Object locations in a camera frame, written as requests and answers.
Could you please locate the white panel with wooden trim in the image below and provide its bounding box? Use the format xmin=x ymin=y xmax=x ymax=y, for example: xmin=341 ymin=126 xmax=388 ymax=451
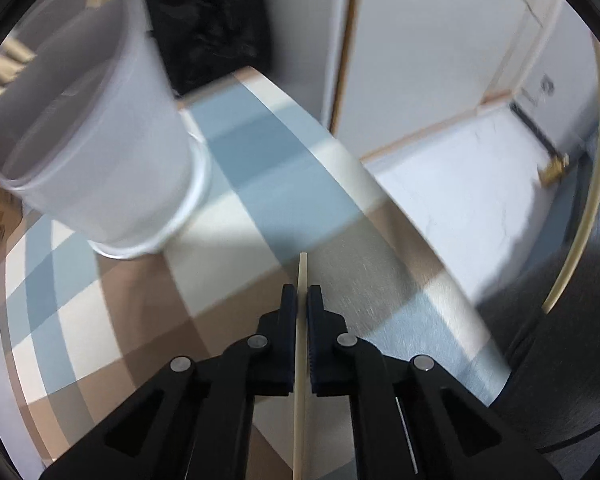
xmin=325 ymin=0 xmax=600 ymax=161

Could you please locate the white grey utensil holder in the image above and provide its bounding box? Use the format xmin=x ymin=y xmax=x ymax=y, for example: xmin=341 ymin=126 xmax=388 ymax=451
xmin=0 ymin=0 xmax=213 ymax=261

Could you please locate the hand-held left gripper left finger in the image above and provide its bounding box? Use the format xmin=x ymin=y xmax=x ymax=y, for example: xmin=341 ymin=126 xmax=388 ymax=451
xmin=40 ymin=284 xmax=299 ymax=480

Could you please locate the black backpack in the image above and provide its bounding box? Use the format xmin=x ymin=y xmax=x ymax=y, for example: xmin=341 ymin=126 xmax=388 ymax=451
xmin=140 ymin=0 xmax=276 ymax=98

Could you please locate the small brass object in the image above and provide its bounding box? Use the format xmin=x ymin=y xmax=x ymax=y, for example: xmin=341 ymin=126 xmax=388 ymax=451
xmin=540 ymin=155 xmax=568 ymax=186

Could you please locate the checked tablecloth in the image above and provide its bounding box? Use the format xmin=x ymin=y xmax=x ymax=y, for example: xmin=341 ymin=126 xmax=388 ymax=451
xmin=0 ymin=66 xmax=513 ymax=480

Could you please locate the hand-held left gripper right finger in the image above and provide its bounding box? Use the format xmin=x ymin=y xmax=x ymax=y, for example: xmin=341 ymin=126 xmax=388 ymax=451
xmin=306 ymin=284 xmax=563 ymax=480

